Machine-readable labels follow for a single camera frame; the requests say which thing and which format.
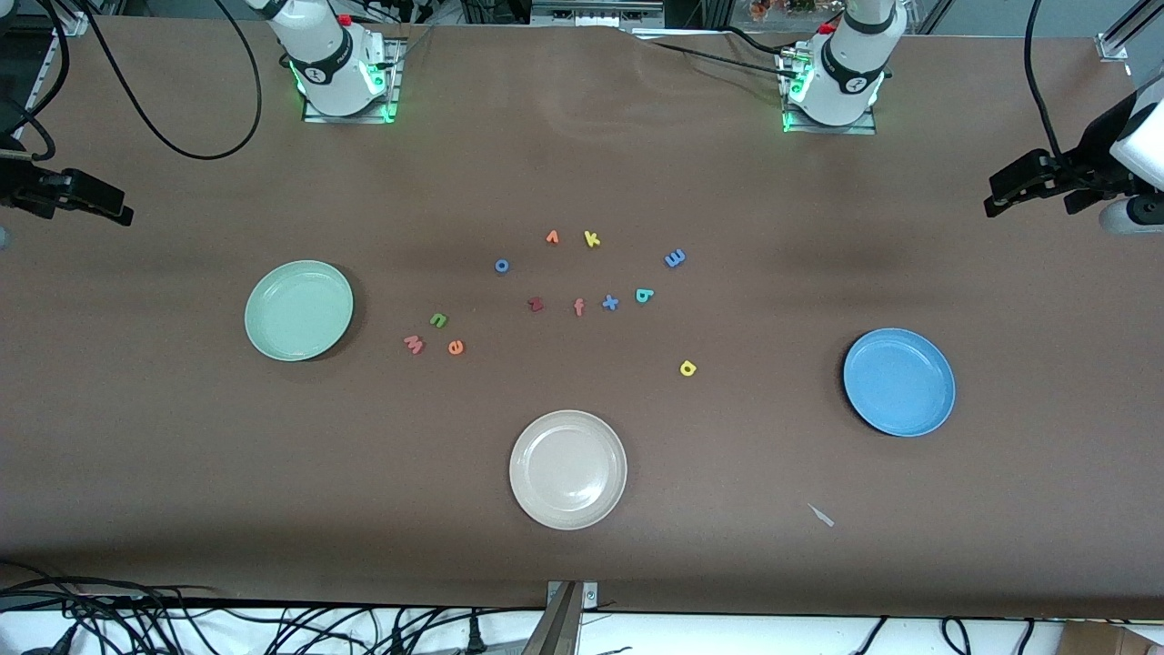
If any tangle of black cables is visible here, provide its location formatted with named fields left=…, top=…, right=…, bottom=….
left=0, top=559, right=547, bottom=655

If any grey metal bracket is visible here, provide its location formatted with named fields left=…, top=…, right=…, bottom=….
left=523, top=580, right=599, bottom=655

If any blue plate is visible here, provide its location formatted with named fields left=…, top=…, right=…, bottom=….
left=843, top=328, right=957, bottom=438

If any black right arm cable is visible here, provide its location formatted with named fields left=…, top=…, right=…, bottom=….
left=86, top=0, right=265, bottom=162

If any beige plate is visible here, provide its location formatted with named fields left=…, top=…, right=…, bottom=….
left=509, top=410, right=628, bottom=530

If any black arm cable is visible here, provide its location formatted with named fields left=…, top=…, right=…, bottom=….
left=86, top=0, right=265, bottom=162
left=1024, top=0, right=1065, bottom=165

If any brown cardboard box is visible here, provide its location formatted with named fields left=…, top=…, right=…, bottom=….
left=1059, top=623, right=1164, bottom=655

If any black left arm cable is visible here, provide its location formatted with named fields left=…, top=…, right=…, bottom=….
left=1024, top=0, right=1065, bottom=165

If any white perforated rail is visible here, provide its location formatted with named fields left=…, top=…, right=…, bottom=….
left=18, top=0, right=92, bottom=128

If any aluminium frame profile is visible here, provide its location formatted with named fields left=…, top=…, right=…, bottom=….
left=1096, top=0, right=1164, bottom=63

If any short black table cable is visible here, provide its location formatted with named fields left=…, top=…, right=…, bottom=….
left=723, top=25, right=801, bottom=57

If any green plate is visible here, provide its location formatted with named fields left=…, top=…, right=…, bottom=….
left=245, top=260, right=355, bottom=362

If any long black table cable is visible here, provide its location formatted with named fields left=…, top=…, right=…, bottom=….
left=647, top=40, right=806, bottom=81

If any silver metal device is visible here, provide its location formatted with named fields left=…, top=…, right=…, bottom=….
left=530, top=0, right=667, bottom=30

